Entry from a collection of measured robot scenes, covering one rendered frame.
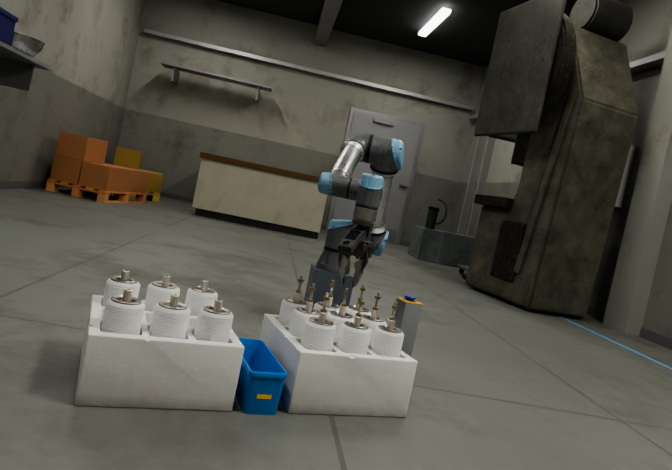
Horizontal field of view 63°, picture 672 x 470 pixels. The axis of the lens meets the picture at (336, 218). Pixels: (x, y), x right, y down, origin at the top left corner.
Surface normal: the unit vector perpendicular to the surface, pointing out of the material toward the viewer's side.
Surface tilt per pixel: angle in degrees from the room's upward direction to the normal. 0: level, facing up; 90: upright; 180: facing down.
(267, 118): 90
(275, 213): 90
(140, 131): 90
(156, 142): 90
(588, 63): 65
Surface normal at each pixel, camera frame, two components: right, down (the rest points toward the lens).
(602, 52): 0.37, -0.32
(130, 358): 0.38, 0.12
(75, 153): -0.05, 0.03
